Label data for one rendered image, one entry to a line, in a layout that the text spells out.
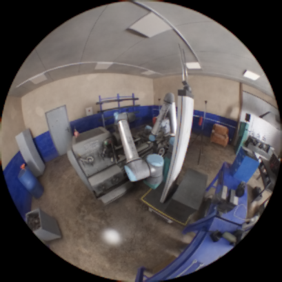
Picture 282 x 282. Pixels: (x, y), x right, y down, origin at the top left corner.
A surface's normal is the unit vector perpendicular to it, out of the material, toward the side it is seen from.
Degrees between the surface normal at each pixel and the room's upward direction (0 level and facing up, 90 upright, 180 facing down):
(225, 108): 90
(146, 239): 0
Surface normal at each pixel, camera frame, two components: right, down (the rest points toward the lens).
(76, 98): 0.67, 0.31
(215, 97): -0.74, 0.33
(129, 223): -0.04, -0.89
